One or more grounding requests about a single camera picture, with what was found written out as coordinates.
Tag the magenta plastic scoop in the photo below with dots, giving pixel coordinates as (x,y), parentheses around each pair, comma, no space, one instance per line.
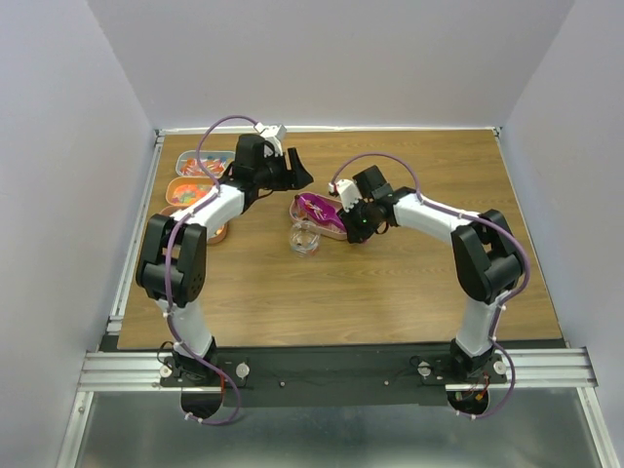
(319,210)

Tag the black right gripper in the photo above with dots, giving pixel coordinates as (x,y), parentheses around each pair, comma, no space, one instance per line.
(355,234)

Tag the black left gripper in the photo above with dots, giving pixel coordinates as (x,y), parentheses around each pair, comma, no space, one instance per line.
(300,177)

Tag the clear plastic jar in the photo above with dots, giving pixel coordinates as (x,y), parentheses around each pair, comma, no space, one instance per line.
(304,239)

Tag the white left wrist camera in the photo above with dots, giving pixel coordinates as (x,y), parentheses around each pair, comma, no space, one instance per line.
(275,134)

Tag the pink tray of lollipops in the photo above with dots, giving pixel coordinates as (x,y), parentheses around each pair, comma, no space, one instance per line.
(296,214)

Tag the pink tray of wrapped candies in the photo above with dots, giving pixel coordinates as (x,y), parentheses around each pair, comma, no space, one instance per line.
(215,238)

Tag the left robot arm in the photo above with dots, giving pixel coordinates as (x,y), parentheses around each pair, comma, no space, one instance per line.
(172,262)

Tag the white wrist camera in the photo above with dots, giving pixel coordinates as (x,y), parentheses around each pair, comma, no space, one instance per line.
(348,193)
(275,134)

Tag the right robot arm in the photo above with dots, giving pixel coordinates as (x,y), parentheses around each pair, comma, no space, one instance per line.
(491,265)

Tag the grey tray of candy sticks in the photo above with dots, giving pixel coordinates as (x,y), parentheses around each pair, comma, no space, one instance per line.
(216,162)

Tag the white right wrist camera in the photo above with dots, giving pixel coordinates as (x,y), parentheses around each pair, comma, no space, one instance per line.
(348,193)

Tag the orange tray of gummies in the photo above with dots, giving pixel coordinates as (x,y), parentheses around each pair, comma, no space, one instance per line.
(184,191)

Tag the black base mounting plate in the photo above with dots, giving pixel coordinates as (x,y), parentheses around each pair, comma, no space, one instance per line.
(331,376)

